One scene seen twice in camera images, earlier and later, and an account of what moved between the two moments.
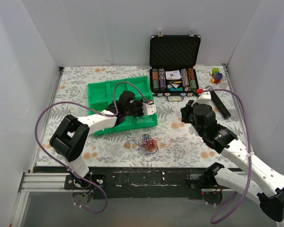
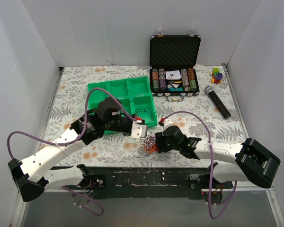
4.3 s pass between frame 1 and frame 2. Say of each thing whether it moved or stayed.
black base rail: stayed
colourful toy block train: stayed
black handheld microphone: stayed
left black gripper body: moved
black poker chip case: stayed
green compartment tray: stayed
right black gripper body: moved
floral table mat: stayed
